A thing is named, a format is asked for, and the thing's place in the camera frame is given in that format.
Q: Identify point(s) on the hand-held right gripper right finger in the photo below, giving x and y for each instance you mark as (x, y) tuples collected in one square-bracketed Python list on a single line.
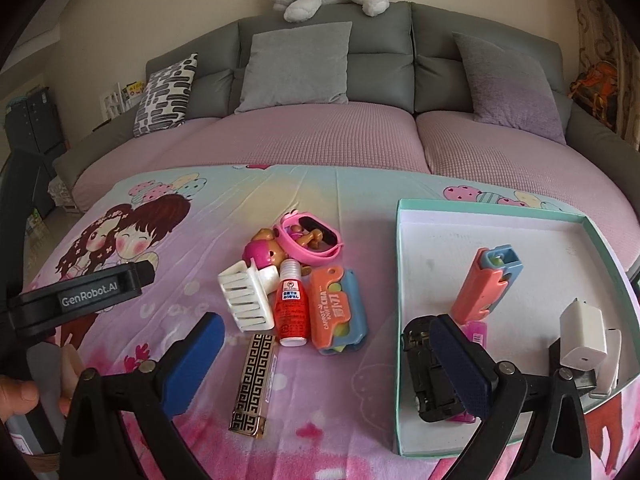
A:
[(462, 370)]

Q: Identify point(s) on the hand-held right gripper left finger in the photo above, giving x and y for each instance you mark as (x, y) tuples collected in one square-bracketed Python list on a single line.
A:
[(192, 360)]

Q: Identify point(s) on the magenta tube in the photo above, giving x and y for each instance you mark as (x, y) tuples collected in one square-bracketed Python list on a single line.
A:
[(475, 334)]

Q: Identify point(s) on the black toy car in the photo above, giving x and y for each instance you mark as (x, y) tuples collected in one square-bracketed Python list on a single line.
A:
[(420, 360)]

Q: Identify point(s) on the gold patterned lighter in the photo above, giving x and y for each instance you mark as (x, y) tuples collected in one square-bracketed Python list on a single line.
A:
[(252, 385)]

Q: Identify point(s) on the white hair claw clip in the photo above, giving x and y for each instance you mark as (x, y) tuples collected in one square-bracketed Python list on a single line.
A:
[(250, 310)]

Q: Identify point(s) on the orange blue peeler pack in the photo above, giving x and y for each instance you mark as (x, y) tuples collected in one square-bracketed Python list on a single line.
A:
[(330, 310), (475, 285)]

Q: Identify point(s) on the black square box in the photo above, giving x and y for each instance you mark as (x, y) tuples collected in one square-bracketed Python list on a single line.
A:
[(556, 355)]

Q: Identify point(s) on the red glue bottle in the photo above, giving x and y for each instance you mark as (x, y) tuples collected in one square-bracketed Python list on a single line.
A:
[(290, 315)]

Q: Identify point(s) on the white charger block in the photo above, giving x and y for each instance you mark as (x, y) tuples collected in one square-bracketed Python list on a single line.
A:
[(582, 340)]

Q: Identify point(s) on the pink puppy toy figure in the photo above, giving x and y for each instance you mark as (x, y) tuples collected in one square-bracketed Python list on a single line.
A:
[(262, 252)]

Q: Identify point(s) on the teal cardboard tray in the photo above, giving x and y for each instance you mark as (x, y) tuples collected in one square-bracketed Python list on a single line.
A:
[(440, 240)]

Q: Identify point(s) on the white wrist band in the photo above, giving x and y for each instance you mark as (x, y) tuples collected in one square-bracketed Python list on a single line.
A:
[(612, 360)]

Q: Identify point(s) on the pink toy watch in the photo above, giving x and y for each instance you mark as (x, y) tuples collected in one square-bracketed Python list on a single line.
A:
[(290, 240)]

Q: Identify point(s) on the person's left hand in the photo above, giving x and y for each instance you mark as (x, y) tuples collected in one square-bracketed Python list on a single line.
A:
[(17, 399)]

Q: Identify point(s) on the cartoon printed blanket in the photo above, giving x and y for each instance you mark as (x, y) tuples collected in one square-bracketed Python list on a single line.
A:
[(225, 200)]

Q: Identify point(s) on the dark cabinet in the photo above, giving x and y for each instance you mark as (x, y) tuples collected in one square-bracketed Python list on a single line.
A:
[(35, 125)]

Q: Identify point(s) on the white book rack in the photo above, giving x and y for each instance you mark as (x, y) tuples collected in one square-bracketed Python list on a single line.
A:
[(122, 102)]

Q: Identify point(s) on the black white patterned cushion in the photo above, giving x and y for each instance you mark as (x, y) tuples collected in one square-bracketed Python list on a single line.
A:
[(165, 95)]

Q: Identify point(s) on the pink sofa cover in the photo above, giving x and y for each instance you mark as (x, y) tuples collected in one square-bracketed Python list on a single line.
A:
[(325, 135)]

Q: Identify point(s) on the purple grey cushion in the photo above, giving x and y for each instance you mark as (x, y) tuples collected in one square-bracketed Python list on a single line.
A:
[(510, 90)]

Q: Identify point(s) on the grey sofa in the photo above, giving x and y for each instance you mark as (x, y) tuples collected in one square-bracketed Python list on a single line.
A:
[(380, 80)]

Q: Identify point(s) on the orange patterned bag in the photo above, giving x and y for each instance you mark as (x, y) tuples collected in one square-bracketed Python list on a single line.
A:
[(595, 85)]

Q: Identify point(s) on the beige patterned curtain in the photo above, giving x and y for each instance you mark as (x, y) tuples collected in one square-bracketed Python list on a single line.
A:
[(605, 40)]

